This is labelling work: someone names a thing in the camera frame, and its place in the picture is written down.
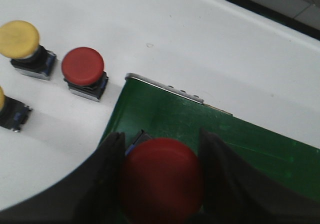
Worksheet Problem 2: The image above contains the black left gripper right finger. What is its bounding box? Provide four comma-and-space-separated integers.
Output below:
197, 129, 320, 224

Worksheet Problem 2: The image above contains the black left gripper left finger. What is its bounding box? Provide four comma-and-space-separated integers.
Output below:
0, 132, 125, 224

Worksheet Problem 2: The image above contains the red push button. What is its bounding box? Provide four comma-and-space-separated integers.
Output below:
117, 131, 204, 224
61, 47, 109, 102

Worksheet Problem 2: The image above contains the green conveyor belt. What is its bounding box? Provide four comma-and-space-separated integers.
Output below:
104, 79, 320, 203

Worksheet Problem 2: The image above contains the yellow push button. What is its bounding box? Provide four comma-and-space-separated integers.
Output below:
0, 87, 33, 133
0, 20, 57, 81

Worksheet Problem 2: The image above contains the aluminium conveyor frame rail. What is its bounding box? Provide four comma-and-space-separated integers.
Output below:
124, 72, 233, 116

